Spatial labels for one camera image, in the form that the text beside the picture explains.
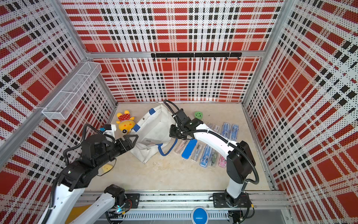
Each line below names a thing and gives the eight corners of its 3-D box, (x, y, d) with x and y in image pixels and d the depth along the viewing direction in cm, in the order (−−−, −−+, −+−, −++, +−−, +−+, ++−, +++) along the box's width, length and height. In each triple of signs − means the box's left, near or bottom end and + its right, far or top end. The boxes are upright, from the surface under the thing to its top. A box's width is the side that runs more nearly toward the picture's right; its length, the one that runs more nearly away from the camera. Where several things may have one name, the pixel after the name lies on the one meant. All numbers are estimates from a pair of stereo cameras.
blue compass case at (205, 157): (198, 165, 89) (199, 163, 87) (205, 145, 98) (205, 144, 96) (206, 168, 88) (207, 166, 86) (212, 148, 97) (213, 146, 95)
